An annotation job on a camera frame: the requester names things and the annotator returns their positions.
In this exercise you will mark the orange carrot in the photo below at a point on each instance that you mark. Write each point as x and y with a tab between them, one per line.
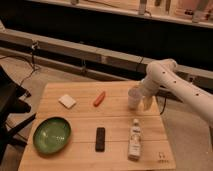
99	99

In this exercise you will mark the black remote control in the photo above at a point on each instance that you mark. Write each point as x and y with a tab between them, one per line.
100	139

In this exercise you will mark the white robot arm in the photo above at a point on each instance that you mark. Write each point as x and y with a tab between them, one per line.
162	73

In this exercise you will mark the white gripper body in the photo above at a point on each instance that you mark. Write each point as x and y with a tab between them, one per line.
148	88

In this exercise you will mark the white sponge block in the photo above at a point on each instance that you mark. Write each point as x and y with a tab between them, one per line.
67	101

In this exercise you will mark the black office chair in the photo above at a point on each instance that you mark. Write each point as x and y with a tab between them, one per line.
10	93

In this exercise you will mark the green ceramic bowl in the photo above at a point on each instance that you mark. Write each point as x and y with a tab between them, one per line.
52	135

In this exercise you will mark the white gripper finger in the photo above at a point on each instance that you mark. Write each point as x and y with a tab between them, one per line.
147	102

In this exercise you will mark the white plastic bottle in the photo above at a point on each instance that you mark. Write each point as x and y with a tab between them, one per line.
134	148

